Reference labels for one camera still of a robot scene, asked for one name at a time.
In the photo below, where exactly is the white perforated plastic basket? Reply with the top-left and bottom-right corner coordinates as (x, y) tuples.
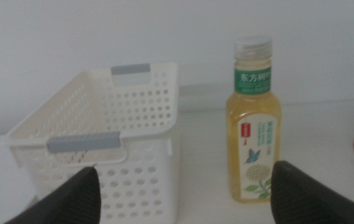
(4, 62), (180, 224)

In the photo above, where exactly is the yellow tea bottle green label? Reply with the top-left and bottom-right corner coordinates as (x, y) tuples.
(225, 35), (282, 204)

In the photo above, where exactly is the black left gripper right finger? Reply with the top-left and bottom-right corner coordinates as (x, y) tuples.
(271, 160), (354, 224)

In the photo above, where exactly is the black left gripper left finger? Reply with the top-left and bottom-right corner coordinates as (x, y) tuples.
(4, 166), (102, 224)

